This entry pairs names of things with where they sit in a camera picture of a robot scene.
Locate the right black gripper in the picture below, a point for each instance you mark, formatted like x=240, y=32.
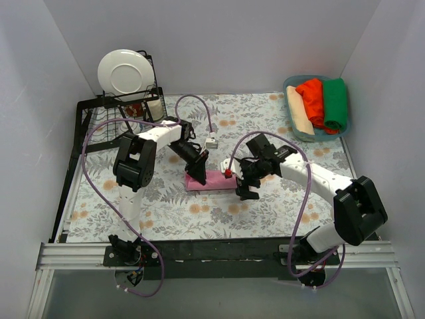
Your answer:
x=243, y=179

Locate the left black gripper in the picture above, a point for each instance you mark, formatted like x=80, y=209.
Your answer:
x=199, y=163

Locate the pink t shirt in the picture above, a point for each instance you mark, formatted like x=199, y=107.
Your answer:
x=215, y=181

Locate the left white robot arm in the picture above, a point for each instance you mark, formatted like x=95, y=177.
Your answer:
x=134, y=169

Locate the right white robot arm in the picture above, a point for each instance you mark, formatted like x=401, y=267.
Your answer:
x=357, y=207

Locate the floral patterned table mat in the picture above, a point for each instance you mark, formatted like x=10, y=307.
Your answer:
x=170, y=212

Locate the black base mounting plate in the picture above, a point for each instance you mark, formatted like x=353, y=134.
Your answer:
x=202, y=258

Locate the cream ceramic cup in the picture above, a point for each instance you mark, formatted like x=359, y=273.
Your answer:
x=156, y=109

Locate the beige rolled t shirt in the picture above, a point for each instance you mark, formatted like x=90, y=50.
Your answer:
x=298, y=113

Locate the orange rolled t shirt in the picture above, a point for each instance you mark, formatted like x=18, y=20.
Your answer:
x=312, y=93

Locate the white round plate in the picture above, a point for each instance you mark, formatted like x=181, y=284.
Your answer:
x=126, y=74

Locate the green rolled t shirt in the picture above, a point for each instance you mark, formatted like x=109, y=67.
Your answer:
x=335, y=104

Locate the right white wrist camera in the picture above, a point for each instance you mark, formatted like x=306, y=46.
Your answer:
x=231, y=168

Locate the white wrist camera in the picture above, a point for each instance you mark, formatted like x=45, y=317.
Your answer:
x=231, y=168
x=211, y=142

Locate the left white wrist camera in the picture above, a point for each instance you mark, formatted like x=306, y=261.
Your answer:
x=211, y=142

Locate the black wire dish rack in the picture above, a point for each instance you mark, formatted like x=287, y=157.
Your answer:
x=90, y=113

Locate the aluminium frame rail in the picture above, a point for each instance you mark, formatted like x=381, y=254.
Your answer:
x=369, y=254

